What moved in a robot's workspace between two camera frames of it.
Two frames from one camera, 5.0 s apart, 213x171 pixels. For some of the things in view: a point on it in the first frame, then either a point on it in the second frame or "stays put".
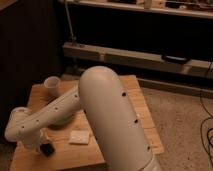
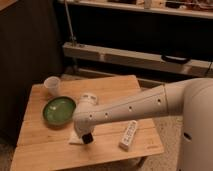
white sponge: (79, 137) stays put
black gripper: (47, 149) → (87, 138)
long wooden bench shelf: (137, 59) stays put
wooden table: (70, 156) stays put
